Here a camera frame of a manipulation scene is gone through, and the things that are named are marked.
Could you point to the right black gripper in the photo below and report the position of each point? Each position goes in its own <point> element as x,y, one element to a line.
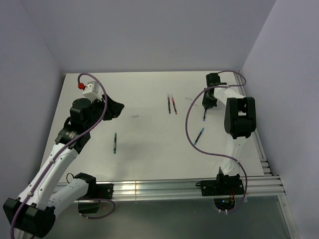
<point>207,104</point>

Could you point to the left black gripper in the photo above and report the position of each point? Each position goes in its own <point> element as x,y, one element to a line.
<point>113,109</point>

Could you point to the light blue pen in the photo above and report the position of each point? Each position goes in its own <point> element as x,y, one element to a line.
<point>199,136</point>

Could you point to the red pen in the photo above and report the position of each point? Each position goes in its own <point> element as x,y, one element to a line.
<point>174,105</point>

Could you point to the purple pen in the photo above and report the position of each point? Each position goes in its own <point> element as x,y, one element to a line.
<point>168,103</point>

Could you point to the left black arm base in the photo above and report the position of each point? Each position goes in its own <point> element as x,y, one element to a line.
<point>100,199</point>

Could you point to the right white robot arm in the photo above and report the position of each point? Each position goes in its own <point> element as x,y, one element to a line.
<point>239,120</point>

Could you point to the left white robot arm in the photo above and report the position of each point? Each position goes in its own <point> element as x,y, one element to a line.
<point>35,210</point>

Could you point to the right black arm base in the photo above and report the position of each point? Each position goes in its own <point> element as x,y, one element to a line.
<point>224,189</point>

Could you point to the green pen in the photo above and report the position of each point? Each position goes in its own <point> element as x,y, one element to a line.
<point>115,143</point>

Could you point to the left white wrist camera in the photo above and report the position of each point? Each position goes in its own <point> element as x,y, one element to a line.
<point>90,91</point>

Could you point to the aluminium rail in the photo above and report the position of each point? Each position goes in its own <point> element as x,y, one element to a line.
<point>179,189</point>

